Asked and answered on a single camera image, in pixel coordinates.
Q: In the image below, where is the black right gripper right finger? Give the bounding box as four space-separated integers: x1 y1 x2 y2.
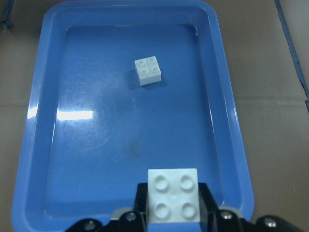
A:
198 183 219 232

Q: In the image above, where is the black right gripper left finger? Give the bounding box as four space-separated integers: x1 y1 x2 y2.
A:
133 183 149 232

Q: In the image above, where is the white block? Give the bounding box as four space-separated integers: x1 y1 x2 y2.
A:
134 56 162 86
147 168 200 223

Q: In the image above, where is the blue plastic tray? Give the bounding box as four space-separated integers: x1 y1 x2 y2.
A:
11 0 254 232

